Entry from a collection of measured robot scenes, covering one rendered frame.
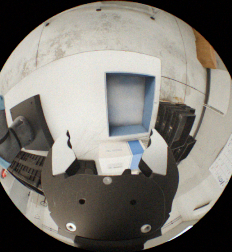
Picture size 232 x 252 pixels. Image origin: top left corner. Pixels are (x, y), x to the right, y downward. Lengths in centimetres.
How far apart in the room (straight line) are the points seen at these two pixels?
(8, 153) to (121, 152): 46
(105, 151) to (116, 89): 24
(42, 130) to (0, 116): 20
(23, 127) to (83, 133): 29
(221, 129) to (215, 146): 48
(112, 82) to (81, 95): 12
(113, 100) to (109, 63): 13
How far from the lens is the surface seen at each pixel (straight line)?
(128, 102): 30
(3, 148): 37
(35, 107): 37
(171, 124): 82
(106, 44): 113
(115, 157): 32
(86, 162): 46
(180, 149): 130
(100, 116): 31
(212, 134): 270
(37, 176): 55
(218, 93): 255
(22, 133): 41
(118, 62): 30
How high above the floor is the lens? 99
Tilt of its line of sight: 60 degrees down
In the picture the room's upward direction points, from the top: 165 degrees clockwise
